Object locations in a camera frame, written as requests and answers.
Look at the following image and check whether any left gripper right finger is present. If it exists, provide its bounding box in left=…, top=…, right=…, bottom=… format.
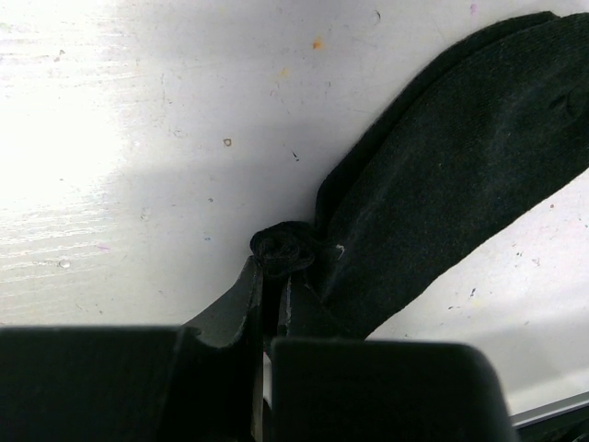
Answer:
left=271, top=276, right=519, bottom=441

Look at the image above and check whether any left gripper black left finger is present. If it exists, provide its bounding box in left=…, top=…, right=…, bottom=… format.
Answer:
left=1, top=259, right=263, bottom=441

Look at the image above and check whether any plain black sock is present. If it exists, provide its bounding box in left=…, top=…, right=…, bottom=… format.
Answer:
left=250, top=12, right=588, bottom=338

